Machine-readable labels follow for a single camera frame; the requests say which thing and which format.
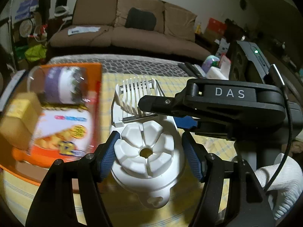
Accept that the orange cardboard tray box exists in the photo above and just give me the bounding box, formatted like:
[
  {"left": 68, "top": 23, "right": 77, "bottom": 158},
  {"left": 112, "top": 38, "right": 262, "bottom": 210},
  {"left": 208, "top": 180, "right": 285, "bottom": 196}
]
[{"left": 1, "top": 63, "right": 102, "bottom": 185}]

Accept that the white egg slicer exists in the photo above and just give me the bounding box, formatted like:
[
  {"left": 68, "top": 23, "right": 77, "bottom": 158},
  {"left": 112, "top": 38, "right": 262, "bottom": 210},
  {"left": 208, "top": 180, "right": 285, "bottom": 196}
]
[{"left": 111, "top": 76, "right": 186, "bottom": 209}]

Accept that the orange chef snack bag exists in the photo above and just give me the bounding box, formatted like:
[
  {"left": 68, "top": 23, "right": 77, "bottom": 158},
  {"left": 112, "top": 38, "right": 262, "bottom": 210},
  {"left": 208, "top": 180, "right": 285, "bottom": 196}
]
[{"left": 12, "top": 108, "right": 95, "bottom": 168}]

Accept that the purple label clear jar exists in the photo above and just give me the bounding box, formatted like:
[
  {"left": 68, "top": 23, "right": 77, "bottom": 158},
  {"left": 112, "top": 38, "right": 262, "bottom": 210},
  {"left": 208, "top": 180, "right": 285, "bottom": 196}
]
[{"left": 27, "top": 66, "right": 88, "bottom": 105}]

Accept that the white gloved hand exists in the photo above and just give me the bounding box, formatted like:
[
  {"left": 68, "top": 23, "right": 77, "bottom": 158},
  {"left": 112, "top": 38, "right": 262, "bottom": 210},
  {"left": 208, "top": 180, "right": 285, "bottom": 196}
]
[{"left": 255, "top": 153, "right": 302, "bottom": 220}]

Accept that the yellow checkered cloth mat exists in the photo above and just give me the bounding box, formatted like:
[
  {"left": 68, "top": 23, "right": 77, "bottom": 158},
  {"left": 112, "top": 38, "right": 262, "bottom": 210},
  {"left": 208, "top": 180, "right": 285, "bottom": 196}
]
[{"left": 1, "top": 73, "right": 236, "bottom": 226}]

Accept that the white box on table edge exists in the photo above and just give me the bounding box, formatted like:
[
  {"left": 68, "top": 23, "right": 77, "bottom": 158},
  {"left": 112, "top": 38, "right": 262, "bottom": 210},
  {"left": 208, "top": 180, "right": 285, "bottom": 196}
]
[{"left": 206, "top": 67, "right": 228, "bottom": 80}]

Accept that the brown sofa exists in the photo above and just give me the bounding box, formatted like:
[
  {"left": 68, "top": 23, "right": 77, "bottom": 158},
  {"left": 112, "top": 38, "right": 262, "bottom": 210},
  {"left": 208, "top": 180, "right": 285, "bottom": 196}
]
[{"left": 47, "top": 0, "right": 210, "bottom": 62}]

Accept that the small tan cardboard box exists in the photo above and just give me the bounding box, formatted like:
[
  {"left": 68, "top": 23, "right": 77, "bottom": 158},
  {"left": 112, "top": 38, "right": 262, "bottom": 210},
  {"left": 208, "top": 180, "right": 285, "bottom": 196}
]
[{"left": 1, "top": 92, "right": 42, "bottom": 150}]

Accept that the dark cushion on sofa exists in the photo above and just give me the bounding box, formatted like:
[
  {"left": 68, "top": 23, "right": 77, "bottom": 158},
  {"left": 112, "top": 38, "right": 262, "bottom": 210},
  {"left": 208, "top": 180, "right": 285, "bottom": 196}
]
[{"left": 125, "top": 7, "right": 157, "bottom": 31}]

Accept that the white paper on sofa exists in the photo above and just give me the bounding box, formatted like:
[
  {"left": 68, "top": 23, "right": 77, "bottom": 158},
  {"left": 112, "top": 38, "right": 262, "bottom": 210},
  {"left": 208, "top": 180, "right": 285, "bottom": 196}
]
[{"left": 68, "top": 26, "right": 101, "bottom": 36}]

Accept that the yellow green cloth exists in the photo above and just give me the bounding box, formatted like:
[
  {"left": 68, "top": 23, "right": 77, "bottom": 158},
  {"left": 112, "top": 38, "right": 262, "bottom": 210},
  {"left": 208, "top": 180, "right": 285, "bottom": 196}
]
[{"left": 24, "top": 44, "right": 47, "bottom": 62}]

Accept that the black cable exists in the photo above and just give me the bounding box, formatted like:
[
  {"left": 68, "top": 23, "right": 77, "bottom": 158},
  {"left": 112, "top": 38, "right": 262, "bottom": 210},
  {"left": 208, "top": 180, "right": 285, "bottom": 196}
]
[{"left": 263, "top": 64, "right": 294, "bottom": 192}]

